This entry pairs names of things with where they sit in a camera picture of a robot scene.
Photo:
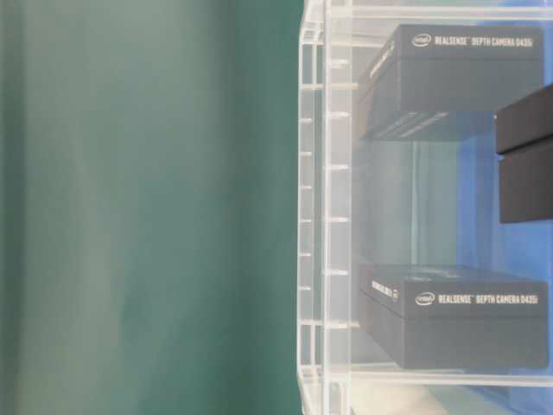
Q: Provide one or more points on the black RealSense D415 box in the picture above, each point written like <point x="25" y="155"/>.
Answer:
<point x="524" y="142"/>

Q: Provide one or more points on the clear plastic storage bin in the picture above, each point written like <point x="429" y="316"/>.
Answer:
<point x="377" y="202"/>

